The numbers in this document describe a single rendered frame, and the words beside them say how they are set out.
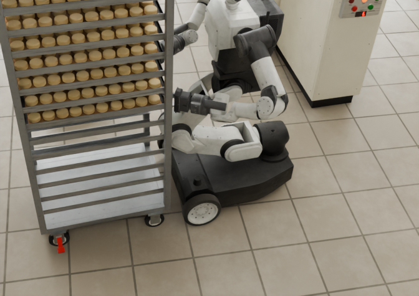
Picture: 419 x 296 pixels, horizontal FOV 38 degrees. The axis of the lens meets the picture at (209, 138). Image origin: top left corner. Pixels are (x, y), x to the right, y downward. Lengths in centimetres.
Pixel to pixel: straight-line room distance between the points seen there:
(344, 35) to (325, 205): 100
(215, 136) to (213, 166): 20
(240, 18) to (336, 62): 125
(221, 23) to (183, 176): 91
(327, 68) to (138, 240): 155
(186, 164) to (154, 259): 53
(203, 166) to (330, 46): 106
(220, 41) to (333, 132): 140
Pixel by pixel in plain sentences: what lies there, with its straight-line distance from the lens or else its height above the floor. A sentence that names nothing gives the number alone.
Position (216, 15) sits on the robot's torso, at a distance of 269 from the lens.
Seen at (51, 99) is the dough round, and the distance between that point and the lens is 257.
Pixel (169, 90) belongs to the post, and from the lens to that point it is 256.
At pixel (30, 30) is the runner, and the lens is 233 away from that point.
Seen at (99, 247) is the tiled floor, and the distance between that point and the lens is 312.
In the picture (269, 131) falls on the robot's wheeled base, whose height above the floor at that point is 35.
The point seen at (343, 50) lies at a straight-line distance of 374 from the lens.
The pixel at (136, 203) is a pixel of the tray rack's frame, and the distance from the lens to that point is 309.
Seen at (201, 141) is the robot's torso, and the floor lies 38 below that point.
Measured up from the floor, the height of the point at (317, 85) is 21.
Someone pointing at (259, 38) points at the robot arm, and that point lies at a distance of 253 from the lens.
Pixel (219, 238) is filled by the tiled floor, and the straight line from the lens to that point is 315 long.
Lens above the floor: 249
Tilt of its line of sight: 43 degrees down
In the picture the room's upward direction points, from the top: 4 degrees clockwise
